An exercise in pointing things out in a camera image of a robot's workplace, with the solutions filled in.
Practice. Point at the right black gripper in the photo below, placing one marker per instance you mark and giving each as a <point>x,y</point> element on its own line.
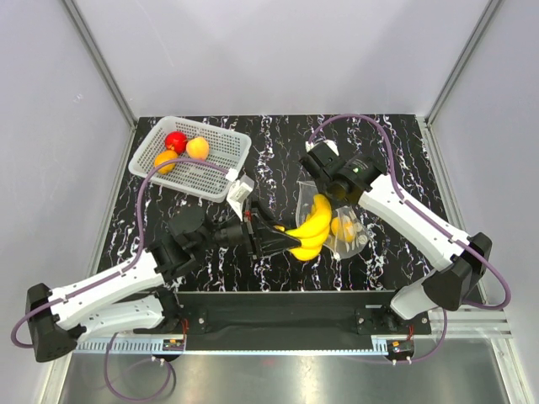
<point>338,204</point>

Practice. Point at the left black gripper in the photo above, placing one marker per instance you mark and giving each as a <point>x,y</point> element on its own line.
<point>260,237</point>

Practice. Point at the yellow banana bunch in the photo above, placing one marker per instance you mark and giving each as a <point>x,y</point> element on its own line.
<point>313,232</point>

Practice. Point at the orange fruit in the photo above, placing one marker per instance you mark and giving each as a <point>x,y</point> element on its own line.
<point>343,229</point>
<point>165,156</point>

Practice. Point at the clear zip top bag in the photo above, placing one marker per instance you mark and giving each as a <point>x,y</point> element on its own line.
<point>340,250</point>

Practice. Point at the yellow-pink peach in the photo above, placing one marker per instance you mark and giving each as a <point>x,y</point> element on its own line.
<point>198,148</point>

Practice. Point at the red apple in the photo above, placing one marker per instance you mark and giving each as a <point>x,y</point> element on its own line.
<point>176,141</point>

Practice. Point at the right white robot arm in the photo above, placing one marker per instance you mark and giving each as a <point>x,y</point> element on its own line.
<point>456,258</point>

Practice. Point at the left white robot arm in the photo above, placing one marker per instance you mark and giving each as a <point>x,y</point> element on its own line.
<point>132,295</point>

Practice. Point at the white plastic perforated basket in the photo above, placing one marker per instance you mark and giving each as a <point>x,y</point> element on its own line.
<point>228,149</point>

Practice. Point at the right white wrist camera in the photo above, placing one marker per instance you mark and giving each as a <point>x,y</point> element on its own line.
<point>331,144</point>

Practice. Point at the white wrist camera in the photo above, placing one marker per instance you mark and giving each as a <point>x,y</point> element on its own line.
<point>331,144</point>
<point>239,191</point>

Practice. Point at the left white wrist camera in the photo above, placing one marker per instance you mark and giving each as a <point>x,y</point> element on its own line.
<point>239,191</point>

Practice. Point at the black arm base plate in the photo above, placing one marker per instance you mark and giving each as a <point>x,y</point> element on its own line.
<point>311,299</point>

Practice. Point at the front aluminium frame rail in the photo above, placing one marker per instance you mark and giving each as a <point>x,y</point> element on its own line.
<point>265,324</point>

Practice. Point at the right aluminium frame post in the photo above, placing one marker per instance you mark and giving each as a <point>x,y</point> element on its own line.
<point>479,30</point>

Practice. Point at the aluminium frame post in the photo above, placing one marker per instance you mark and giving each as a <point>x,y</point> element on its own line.
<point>479,30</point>
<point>91,45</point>

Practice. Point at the left aluminium frame post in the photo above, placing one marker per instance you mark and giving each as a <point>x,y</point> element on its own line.
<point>91,45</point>

